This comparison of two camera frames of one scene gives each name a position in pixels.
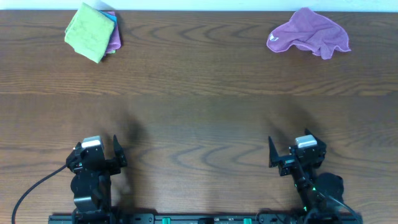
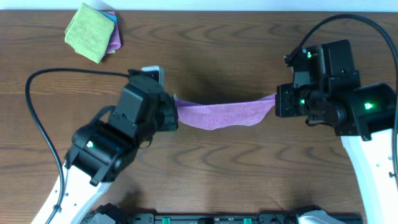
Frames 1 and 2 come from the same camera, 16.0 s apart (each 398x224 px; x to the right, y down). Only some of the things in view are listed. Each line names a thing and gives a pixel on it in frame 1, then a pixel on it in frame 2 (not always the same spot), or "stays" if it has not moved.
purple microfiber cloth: x=306 y=28 to x=214 y=116
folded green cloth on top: x=89 y=33 stays
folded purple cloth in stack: x=115 y=43 stays
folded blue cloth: x=112 y=17 stays
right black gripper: x=286 y=163 to x=285 y=109
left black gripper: x=113 y=163 to x=171 y=117
